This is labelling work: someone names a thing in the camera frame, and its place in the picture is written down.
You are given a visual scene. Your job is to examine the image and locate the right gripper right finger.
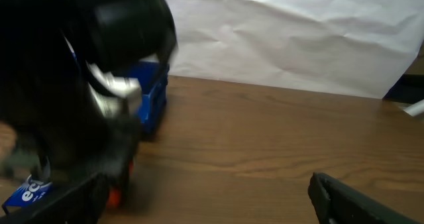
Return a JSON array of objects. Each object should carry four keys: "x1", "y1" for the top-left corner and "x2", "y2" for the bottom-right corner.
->
[{"x1": 307, "y1": 172, "x2": 421, "y2": 224}]

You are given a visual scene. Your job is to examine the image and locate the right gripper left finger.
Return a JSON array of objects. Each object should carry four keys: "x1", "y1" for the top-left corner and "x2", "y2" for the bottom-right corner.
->
[{"x1": 0, "y1": 172, "x2": 110, "y2": 224}]

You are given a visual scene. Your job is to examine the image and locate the blue candy pack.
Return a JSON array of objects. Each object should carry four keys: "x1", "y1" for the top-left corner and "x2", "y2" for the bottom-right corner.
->
[{"x1": 1, "y1": 174, "x2": 54, "y2": 208}]

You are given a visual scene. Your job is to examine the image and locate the orange candy box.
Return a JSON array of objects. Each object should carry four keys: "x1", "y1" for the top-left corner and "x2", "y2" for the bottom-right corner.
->
[{"x1": 105, "y1": 160, "x2": 135, "y2": 209}]

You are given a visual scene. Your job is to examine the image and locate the blue tray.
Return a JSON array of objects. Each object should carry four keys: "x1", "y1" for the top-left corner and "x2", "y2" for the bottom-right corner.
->
[{"x1": 124, "y1": 60, "x2": 170, "y2": 135}]

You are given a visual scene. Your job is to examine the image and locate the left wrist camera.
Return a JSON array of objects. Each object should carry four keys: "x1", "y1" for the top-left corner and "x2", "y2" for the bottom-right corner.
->
[{"x1": 86, "y1": 62, "x2": 143, "y2": 119}]

